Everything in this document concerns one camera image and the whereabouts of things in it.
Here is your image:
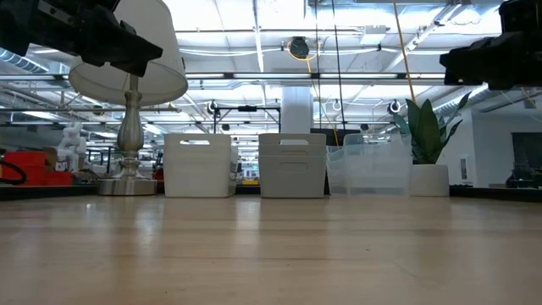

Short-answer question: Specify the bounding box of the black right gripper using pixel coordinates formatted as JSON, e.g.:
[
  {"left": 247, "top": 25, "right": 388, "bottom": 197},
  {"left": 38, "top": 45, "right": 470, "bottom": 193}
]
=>
[{"left": 439, "top": 31, "right": 542, "bottom": 91}]

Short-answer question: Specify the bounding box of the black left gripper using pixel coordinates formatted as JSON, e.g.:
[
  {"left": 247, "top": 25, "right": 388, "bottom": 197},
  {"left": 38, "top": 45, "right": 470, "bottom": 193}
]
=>
[{"left": 0, "top": 0, "right": 164, "bottom": 78}]

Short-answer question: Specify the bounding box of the white plastic basket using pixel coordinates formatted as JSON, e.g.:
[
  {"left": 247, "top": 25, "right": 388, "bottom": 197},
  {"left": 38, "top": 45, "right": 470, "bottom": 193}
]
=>
[
  {"left": 163, "top": 153, "right": 239, "bottom": 198},
  {"left": 163, "top": 133, "right": 239, "bottom": 150}
]

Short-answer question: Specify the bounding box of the clear plastic basket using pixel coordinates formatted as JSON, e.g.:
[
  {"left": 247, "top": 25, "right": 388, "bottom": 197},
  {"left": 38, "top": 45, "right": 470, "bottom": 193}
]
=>
[
  {"left": 325, "top": 145, "right": 414, "bottom": 197},
  {"left": 343, "top": 133, "right": 414, "bottom": 196}
]

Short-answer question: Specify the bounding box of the gray plastic basket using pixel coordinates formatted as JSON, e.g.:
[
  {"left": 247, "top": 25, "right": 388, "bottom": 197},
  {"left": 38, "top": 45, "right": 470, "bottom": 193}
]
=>
[
  {"left": 258, "top": 133, "right": 328, "bottom": 158},
  {"left": 259, "top": 154, "right": 327, "bottom": 199}
]

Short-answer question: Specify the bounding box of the white shade table lamp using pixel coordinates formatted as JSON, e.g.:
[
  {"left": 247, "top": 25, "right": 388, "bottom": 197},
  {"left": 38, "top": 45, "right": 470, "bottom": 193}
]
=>
[{"left": 68, "top": 0, "right": 190, "bottom": 197}]

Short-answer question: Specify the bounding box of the white statue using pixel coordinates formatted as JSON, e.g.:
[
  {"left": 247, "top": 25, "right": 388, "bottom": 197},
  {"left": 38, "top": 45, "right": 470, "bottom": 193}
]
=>
[{"left": 56, "top": 121, "right": 88, "bottom": 173}]

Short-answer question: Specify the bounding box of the potted plant white pot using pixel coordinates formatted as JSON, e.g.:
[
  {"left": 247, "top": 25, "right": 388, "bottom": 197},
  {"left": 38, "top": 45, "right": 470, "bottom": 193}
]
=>
[{"left": 392, "top": 91, "right": 472, "bottom": 197}]

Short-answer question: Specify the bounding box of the red tool chest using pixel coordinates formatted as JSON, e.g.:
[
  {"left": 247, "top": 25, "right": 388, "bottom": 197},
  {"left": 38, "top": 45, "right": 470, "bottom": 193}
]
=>
[{"left": 0, "top": 151, "right": 74, "bottom": 187}]

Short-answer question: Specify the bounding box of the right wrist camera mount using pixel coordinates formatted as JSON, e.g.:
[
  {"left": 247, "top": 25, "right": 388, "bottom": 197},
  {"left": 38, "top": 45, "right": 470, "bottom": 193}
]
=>
[{"left": 498, "top": 0, "right": 542, "bottom": 33}]

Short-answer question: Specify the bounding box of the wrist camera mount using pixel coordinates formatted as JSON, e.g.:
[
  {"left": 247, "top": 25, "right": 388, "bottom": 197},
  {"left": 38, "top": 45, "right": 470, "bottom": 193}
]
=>
[
  {"left": 498, "top": 0, "right": 542, "bottom": 33},
  {"left": 0, "top": 0, "right": 76, "bottom": 25}
]

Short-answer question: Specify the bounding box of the black camera gantry frame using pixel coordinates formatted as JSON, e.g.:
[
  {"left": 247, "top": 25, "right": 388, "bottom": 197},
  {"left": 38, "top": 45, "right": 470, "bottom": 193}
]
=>
[{"left": 211, "top": 104, "right": 284, "bottom": 135}]

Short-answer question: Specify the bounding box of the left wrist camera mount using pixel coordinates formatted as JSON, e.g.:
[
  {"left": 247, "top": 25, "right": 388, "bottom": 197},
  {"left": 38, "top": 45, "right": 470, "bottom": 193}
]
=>
[{"left": 0, "top": 0, "right": 76, "bottom": 25}]

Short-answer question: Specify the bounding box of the thin black hanging cable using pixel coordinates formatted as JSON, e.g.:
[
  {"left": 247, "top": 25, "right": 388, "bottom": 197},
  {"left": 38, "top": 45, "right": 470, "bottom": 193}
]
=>
[{"left": 313, "top": 0, "right": 321, "bottom": 130}]

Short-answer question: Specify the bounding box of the black ceiling cable reel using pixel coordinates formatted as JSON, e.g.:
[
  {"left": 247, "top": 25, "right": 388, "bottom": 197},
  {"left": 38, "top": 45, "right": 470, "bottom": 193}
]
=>
[{"left": 287, "top": 36, "right": 312, "bottom": 61}]

